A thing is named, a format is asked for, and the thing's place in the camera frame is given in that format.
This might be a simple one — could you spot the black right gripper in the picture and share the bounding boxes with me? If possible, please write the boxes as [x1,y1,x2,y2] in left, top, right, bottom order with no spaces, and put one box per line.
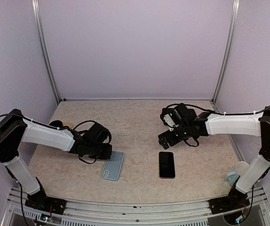
[158,123,191,149]

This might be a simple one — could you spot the light blue phone case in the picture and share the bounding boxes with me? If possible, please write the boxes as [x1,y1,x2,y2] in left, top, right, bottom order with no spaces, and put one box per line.
[101,151,124,181]

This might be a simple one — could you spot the black phone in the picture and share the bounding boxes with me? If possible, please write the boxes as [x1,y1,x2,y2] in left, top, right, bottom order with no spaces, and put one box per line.
[159,152,175,179]

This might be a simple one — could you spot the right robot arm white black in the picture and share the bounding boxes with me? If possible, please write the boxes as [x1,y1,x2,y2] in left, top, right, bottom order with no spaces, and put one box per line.
[158,103,270,209]

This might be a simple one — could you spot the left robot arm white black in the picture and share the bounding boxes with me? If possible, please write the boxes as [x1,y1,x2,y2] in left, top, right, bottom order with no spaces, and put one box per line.
[0,109,112,210]

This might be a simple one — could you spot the beige saucer plate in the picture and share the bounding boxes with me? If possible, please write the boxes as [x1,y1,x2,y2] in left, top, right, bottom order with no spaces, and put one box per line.
[62,121,73,129]

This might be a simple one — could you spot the black mug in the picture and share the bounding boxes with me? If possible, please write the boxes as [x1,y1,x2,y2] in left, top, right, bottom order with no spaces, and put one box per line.
[49,120,64,128]

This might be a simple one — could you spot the white cup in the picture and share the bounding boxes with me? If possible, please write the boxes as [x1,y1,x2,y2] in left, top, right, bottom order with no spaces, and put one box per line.
[235,161,249,176]

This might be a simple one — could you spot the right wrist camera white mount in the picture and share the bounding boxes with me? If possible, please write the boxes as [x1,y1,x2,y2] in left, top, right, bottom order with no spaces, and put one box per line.
[163,114,177,131]

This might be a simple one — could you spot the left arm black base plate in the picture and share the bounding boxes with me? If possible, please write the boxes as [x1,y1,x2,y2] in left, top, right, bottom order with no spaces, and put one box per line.
[25,196,67,215]

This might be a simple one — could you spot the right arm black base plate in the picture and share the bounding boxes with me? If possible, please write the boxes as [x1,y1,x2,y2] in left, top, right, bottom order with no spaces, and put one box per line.
[209,196,250,214]

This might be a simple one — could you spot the aluminium front rail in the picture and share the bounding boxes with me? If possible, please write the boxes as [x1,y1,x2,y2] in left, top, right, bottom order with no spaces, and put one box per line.
[0,185,270,226]

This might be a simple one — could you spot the right aluminium frame post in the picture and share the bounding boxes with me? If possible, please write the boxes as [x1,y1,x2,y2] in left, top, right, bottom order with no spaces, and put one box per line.
[212,0,240,104]

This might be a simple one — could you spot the aluminium frame post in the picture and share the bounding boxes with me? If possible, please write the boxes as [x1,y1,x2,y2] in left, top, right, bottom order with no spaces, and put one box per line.
[31,0,61,105]
[212,0,240,104]

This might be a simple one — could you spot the left aluminium frame post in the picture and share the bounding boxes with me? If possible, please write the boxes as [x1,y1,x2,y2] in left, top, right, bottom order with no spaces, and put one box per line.
[31,0,61,105]

